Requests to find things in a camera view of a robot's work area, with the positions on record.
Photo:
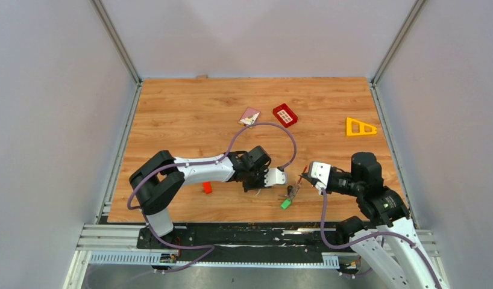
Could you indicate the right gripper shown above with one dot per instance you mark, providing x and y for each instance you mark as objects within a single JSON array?
[{"x": 310, "y": 179}]

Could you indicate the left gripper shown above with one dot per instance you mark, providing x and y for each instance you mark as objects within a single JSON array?
[{"x": 248, "y": 187}]

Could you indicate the green tag key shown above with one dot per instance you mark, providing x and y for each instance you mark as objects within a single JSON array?
[{"x": 285, "y": 204}]

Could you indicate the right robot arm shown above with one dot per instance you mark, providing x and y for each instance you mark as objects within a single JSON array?
[{"x": 394, "y": 250}]

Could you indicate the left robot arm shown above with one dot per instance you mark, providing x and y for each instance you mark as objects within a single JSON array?
[{"x": 156, "y": 183}]

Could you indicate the red rectangular block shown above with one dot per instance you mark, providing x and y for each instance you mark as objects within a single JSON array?
[{"x": 207, "y": 187}]

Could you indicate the playing card box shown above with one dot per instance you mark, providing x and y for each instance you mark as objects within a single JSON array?
[{"x": 249, "y": 116}]

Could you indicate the yellow triangular brick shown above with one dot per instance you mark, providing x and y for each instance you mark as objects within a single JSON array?
[{"x": 356, "y": 128}]

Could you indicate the red window brick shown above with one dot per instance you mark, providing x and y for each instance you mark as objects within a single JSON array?
[{"x": 285, "y": 115}]

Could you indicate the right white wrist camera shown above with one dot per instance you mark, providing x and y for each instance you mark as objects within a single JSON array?
[{"x": 322, "y": 172}]

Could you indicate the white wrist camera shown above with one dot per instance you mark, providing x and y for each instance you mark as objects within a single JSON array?
[
  {"x": 322, "y": 172},
  {"x": 275, "y": 176}
]

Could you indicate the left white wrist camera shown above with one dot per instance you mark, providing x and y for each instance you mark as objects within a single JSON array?
[{"x": 275, "y": 176}]

